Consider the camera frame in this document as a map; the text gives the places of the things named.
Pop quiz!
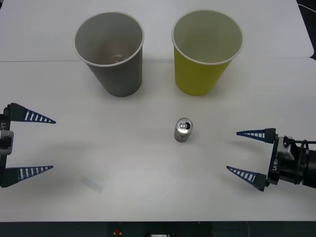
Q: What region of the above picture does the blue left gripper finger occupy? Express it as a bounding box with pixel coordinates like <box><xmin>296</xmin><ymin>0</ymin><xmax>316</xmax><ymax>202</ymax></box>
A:
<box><xmin>4</xmin><ymin>102</ymin><xmax>57</xmax><ymax>124</ymax></box>
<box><xmin>0</xmin><ymin>165</ymin><xmax>54</xmax><ymax>189</ymax></box>

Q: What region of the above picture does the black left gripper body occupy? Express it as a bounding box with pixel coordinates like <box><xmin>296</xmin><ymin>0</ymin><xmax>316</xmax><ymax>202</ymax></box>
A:
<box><xmin>0</xmin><ymin>113</ymin><xmax>12</xmax><ymax>174</ymax></box>

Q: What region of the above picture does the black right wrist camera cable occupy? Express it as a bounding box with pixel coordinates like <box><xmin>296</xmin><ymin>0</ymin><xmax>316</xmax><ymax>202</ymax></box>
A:
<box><xmin>283</xmin><ymin>137</ymin><xmax>316</xmax><ymax>155</ymax></box>

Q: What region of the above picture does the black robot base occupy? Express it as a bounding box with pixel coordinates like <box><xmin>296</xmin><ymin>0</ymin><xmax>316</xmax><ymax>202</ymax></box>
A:
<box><xmin>108</xmin><ymin>222</ymin><xmax>177</xmax><ymax>237</ymax></box>

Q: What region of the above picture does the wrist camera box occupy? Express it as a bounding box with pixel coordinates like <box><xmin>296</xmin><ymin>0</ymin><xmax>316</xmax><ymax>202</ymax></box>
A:
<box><xmin>278</xmin><ymin>136</ymin><xmax>297</xmax><ymax>161</ymax></box>
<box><xmin>0</xmin><ymin>130</ymin><xmax>15</xmax><ymax>156</ymax></box>

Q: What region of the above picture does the silver and black drink can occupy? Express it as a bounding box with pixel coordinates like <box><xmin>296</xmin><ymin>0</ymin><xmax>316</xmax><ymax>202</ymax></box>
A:
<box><xmin>173</xmin><ymin>118</ymin><xmax>194</xmax><ymax>143</ymax></box>

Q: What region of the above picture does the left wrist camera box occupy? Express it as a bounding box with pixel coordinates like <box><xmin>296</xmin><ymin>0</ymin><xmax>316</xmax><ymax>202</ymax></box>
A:
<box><xmin>0</xmin><ymin>130</ymin><xmax>15</xmax><ymax>156</ymax></box>

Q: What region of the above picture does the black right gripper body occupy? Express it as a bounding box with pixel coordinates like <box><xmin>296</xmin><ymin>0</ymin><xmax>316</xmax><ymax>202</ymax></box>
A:
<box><xmin>266</xmin><ymin>134</ymin><xmax>303</xmax><ymax>186</ymax></box>

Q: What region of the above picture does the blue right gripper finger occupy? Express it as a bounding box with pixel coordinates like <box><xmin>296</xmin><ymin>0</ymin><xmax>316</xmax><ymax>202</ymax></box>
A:
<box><xmin>236</xmin><ymin>127</ymin><xmax>277</xmax><ymax>145</ymax></box>
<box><xmin>226</xmin><ymin>165</ymin><xmax>270</xmax><ymax>193</ymax></box>

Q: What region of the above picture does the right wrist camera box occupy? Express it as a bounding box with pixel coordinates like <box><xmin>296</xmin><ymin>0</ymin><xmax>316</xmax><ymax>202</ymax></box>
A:
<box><xmin>278</xmin><ymin>136</ymin><xmax>297</xmax><ymax>161</ymax></box>

